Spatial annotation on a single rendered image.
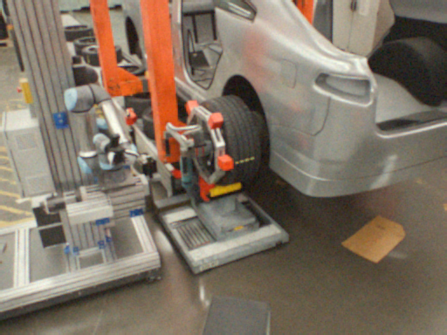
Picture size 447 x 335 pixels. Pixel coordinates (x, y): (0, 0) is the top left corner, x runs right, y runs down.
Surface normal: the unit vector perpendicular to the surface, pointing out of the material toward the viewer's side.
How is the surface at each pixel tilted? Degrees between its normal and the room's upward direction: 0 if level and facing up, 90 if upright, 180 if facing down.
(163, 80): 90
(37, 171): 90
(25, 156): 90
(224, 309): 0
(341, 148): 90
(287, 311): 0
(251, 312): 0
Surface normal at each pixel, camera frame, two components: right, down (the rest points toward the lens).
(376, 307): -0.03, -0.87
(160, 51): 0.44, 0.43
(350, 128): -0.07, 0.48
